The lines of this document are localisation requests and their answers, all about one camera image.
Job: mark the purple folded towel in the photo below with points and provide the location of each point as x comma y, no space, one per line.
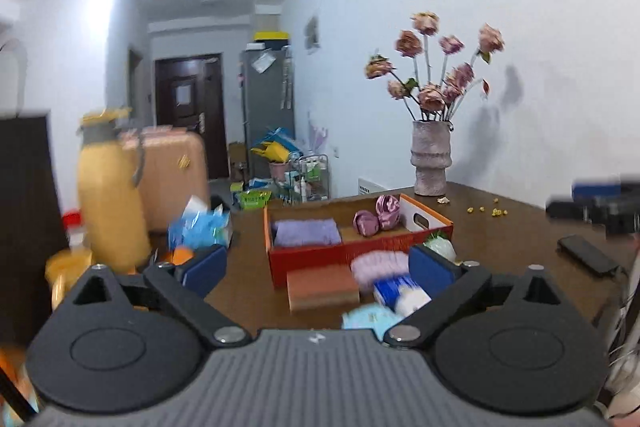
306,233

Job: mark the pink suitcase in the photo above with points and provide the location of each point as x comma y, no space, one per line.
175,177

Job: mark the small purple satin scrunchie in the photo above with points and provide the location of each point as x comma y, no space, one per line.
366,223

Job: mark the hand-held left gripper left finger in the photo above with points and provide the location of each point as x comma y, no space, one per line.
206,266

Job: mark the blue plastic bag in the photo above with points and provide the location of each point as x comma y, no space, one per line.
200,227

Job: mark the yellow and black box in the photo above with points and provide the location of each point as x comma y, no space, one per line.
271,38

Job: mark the blue packet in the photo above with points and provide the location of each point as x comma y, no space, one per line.
392,289

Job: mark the brown cloth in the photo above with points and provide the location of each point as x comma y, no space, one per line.
322,287

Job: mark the dark wooden cabinet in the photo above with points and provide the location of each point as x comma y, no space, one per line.
25,217

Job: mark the black phone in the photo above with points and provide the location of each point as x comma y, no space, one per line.
587,254

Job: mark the yellow thermos jug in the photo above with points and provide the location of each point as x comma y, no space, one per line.
110,202

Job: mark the white wall heater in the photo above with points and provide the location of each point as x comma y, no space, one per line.
375,186

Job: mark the pile of blue yellow bags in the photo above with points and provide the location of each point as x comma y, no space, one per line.
275,144

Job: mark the dark brown door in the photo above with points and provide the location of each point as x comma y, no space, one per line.
190,117

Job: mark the red capped bottle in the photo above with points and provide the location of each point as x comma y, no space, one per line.
72,229

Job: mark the light blue plush toy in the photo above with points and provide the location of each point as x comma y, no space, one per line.
370,319

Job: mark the dried pink rose bouquet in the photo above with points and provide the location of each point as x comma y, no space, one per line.
440,92

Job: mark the scattered yellow crumbs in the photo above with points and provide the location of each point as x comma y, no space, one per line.
495,211

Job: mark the orange cardboard box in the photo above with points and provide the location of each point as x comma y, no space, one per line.
310,259

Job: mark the purple fuzzy cloth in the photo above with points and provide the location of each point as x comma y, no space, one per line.
380,267

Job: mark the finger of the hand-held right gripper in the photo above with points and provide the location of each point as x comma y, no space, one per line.
575,209

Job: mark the fallen dried petal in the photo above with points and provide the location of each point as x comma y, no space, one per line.
443,200

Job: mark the textured grey vase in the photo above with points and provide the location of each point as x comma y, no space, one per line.
431,157

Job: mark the red cap bottle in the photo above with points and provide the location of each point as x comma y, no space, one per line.
65,272

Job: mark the green white plush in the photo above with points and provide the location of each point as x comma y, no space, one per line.
441,247

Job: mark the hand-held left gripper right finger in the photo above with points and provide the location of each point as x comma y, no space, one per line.
431,269

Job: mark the small cardboard carton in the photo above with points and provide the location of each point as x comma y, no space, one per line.
236,159

